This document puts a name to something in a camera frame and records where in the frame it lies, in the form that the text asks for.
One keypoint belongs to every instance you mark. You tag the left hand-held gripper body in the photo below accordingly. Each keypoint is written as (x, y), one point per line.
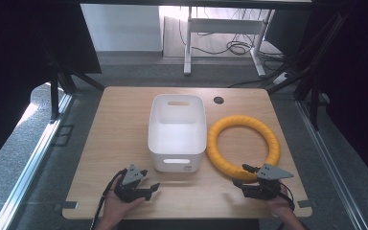
(131, 175)

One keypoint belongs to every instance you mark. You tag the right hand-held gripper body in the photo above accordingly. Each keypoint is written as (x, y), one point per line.
(271, 172)

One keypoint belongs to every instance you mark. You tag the white plastic storage bin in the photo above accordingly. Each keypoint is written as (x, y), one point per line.
(177, 140)

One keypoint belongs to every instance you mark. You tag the person's right hand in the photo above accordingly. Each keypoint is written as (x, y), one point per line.
(281, 206)

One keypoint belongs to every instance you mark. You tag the person's left hand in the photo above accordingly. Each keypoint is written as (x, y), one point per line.
(116, 207)

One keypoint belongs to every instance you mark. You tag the black round table grommet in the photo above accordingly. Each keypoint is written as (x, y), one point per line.
(218, 100)

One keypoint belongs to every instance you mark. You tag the white power strip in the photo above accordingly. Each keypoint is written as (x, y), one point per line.
(281, 78)

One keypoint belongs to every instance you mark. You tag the black metal stand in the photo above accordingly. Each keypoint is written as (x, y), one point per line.
(55, 92)
(313, 86)

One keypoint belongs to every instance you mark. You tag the dark curtain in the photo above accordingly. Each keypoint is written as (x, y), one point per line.
(19, 64)
(357, 80)

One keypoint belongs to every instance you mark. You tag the aluminium floor rail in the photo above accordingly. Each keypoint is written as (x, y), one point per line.
(330, 166)
(32, 163)

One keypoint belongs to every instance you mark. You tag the white metal desk frame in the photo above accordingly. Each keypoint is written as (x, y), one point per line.
(223, 26)

